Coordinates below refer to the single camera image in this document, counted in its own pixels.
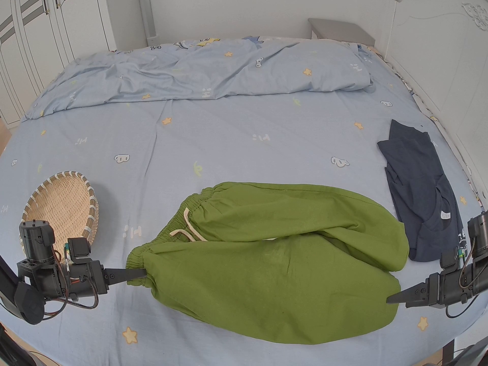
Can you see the green shorts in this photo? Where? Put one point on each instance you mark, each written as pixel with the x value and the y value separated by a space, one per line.
pixel 267 265

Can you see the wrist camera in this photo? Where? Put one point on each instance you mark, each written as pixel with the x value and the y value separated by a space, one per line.
pixel 450 259
pixel 80 250

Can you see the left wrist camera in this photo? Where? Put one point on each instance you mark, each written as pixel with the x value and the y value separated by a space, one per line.
pixel 80 250

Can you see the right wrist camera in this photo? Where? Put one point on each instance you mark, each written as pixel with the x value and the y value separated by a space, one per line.
pixel 450 259

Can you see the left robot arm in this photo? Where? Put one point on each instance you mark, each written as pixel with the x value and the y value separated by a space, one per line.
pixel 38 276

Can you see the round woven basket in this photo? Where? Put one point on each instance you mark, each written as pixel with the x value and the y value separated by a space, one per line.
pixel 57 198

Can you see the grey bedside table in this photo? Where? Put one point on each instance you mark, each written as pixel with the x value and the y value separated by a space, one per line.
pixel 339 31

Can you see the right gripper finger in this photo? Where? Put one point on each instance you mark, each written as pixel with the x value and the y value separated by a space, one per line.
pixel 418 304
pixel 413 294

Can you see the white wardrobe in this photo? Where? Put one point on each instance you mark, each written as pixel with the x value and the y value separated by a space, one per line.
pixel 45 40

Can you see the pale blue quilt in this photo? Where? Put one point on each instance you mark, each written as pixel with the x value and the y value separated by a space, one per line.
pixel 228 74

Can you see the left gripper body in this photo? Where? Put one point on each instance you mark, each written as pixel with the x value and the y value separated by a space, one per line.
pixel 89 278

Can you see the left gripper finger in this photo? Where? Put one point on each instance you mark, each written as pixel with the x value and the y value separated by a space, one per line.
pixel 138 281
pixel 118 275

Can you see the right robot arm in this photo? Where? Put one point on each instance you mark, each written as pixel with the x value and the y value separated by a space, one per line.
pixel 478 235

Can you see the dark blue T-shirt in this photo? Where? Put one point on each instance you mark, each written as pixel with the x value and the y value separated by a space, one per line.
pixel 419 181

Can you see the bed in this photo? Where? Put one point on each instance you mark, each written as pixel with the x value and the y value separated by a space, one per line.
pixel 244 143

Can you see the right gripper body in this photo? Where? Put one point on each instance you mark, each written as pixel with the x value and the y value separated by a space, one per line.
pixel 444 288

